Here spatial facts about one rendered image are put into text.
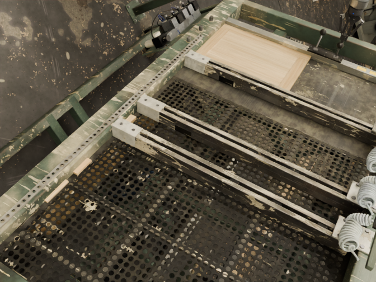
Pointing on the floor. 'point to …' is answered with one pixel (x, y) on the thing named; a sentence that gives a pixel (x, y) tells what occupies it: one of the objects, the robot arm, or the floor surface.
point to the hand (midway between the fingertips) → (342, 40)
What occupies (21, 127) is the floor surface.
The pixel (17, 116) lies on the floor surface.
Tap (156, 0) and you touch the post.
